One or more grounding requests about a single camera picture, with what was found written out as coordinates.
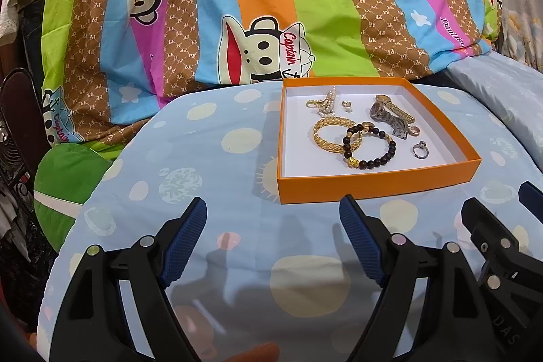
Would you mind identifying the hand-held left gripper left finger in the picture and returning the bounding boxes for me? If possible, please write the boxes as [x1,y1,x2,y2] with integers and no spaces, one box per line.
[37,196,208,362]

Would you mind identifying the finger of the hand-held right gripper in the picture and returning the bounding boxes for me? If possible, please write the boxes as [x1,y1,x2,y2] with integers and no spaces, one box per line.
[462,197,543,362]
[518,181,543,214]

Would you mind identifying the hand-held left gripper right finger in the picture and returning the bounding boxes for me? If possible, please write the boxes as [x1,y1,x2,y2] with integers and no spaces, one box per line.
[339,194,510,362]

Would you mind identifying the dark bead bracelet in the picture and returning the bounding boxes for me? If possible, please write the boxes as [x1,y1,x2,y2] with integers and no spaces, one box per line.
[341,123,397,171]

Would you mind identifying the orange cardboard box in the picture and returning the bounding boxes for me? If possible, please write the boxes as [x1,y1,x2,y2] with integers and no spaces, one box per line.
[276,76,482,205]

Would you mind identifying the silver wristwatch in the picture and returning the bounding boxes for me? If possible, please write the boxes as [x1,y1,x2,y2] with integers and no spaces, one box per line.
[368,101,420,140]

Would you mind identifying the light blue dotted bedsheet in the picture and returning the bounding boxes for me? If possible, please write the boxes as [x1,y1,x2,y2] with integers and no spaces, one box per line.
[36,80,543,362]

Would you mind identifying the gold braided bangle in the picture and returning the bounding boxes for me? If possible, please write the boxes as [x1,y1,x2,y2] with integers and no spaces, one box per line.
[313,117,363,153]

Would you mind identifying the plain light blue pillow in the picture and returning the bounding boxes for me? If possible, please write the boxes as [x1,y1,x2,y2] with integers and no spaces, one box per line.
[443,48,543,172]

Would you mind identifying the gold wristwatch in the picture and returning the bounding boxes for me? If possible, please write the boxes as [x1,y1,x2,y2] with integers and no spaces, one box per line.
[375,94,414,124]

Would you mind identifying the floral grey cloth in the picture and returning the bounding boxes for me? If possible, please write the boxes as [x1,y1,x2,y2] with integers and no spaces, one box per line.
[496,0,543,74]

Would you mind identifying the dark rounded object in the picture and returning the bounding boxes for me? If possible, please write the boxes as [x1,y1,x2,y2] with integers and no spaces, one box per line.
[0,67,43,214]

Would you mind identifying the pearl and gold bracelet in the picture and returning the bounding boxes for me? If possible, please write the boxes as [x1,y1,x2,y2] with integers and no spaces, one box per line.
[318,86,340,117]

